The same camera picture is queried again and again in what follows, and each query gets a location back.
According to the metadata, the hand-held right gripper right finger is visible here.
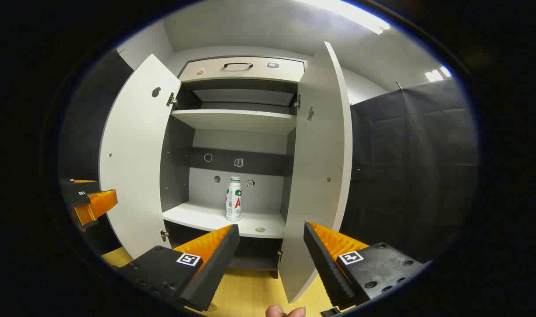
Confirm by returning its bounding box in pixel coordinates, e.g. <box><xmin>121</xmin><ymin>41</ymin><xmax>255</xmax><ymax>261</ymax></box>
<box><xmin>303</xmin><ymin>221</ymin><xmax>429</xmax><ymax>311</ymax></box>

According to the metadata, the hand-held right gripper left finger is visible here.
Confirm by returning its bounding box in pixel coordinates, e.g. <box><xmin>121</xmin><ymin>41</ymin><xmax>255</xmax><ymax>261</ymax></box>
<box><xmin>118</xmin><ymin>224</ymin><xmax>241</xmax><ymax>312</ymax></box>

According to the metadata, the grey cabinet door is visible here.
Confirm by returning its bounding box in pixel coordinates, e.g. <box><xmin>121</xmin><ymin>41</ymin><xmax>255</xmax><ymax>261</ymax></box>
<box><xmin>278</xmin><ymin>41</ymin><xmax>353</xmax><ymax>303</ymax></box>
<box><xmin>99</xmin><ymin>54</ymin><xmax>181</xmax><ymax>260</ymax></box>

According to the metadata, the white bottle with green label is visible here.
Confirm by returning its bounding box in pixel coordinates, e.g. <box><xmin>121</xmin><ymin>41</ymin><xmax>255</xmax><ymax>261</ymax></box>
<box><xmin>225</xmin><ymin>177</ymin><xmax>242</xmax><ymax>222</ymax></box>

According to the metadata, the grey cabinet body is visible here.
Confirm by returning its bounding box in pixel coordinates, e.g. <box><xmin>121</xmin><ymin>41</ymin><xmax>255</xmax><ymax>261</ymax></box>
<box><xmin>160</xmin><ymin>55</ymin><xmax>308</xmax><ymax>279</ymax></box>

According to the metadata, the black backdrop cloth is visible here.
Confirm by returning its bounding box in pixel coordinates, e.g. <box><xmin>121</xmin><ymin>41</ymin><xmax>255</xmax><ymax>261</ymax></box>
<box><xmin>341</xmin><ymin>77</ymin><xmax>480</xmax><ymax>265</ymax></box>
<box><xmin>59</xmin><ymin>48</ymin><xmax>134</xmax><ymax>256</ymax></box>

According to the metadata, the small ceiling light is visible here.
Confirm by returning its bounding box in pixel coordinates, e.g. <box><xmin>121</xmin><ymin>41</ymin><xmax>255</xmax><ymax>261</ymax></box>
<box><xmin>425</xmin><ymin>66</ymin><xmax>452</xmax><ymax>82</ymax></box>

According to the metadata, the long ceiling light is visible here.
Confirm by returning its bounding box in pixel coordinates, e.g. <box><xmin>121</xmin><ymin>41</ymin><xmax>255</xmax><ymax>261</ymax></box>
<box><xmin>294</xmin><ymin>0</ymin><xmax>391</xmax><ymax>35</ymax></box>

